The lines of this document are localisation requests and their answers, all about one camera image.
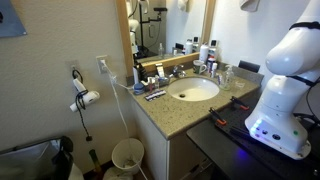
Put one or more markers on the white oval sink basin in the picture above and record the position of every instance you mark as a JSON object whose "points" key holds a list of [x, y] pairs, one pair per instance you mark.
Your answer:
{"points": [[193, 89]]}

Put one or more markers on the black toiletries tray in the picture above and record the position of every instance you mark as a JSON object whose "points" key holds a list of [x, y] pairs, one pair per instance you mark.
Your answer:
{"points": [[153, 83]]}

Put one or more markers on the blue white pill blister strip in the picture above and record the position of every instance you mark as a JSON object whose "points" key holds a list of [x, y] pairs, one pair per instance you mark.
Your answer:
{"points": [[155, 95]]}

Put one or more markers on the blue round electric toothbrush base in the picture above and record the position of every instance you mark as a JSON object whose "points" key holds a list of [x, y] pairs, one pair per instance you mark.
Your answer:
{"points": [[139, 88]]}

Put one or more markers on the dark glass bottle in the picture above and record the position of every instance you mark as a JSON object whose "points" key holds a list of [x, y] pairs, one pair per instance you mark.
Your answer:
{"points": [[142, 72]]}

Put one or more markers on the chrome faucet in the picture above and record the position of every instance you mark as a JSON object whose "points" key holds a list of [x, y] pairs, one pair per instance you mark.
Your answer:
{"points": [[178, 71]]}

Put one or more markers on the wooden framed mirror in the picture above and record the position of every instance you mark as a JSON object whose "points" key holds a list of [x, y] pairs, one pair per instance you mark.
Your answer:
{"points": [[158, 26]]}

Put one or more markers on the tall white bottle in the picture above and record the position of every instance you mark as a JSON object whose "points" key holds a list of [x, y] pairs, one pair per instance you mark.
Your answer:
{"points": [[203, 55]]}

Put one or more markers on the small white capped bottle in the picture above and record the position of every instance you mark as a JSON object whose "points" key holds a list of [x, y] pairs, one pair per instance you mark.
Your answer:
{"points": [[214, 69]]}

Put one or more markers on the orange capped spray can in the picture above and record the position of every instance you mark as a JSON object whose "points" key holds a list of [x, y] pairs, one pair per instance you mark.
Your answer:
{"points": [[211, 60]]}

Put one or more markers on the orange black clamp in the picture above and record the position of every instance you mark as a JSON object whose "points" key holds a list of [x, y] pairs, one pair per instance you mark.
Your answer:
{"points": [[219, 119], [238, 103]]}

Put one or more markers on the clear soap pump bottle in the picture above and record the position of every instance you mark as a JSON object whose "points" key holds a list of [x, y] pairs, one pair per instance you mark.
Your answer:
{"points": [[228, 76]]}

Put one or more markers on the white waste bin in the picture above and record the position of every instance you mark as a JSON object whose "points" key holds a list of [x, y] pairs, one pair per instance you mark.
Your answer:
{"points": [[127, 155]]}

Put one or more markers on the white hair dryer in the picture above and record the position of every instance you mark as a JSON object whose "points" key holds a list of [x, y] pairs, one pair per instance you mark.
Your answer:
{"points": [[84, 97]]}

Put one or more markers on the black mounting table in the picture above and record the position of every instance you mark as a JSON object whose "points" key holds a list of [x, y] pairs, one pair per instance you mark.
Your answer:
{"points": [[237, 156]]}

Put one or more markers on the black laundry hamper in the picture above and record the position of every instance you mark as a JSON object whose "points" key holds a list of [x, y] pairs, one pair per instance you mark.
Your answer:
{"points": [[48, 159]]}

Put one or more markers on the white wall outlet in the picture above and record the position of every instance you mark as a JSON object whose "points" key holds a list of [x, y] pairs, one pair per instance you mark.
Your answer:
{"points": [[101, 63]]}

